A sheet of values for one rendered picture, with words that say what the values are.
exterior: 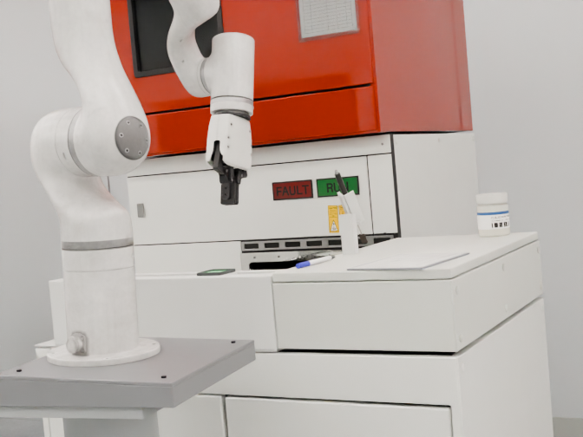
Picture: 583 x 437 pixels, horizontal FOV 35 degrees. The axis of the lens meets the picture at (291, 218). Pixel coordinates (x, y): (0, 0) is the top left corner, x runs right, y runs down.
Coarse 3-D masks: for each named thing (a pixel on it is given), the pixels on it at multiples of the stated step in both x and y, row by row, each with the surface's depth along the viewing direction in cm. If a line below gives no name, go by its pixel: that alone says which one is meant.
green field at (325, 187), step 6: (318, 180) 233; (324, 180) 232; (330, 180) 231; (336, 180) 230; (348, 180) 229; (354, 180) 228; (318, 186) 233; (324, 186) 232; (330, 186) 231; (336, 186) 231; (348, 186) 229; (354, 186) 228; (318, 192) 233; (324, 192) 232; (330, 192) 232; (336, 192) 231; (354, 192) 228
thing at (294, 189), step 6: (276, 186) 239; (282, 186) 238; (288, 186) 237; (294, 186) 236; (300, 186) 235; (306, 186) 235; (276, 192) 239; (282, 192) 238; (288, 192) 237; (294, 192) 236; (300, 192) 236; (306, 192) 235; (276, 198) 239; (282, 198) 238; (288, 198) 237
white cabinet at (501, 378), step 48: (480, 336) 170; (528, 336) 195; (240, 384) 175; (288, 384) 170; (336, 384) 165; (384, 384) 161; (432, 384) 156; (480, 384) 164; (528, 384) 193; (48, 432) 200; (192, 432) 181; (240, 432) 176; (288, 432) 171; (336, 432) 166; (384, 432) 161; (432, 432) 157; (480, 432) 162; (528, 432) 191
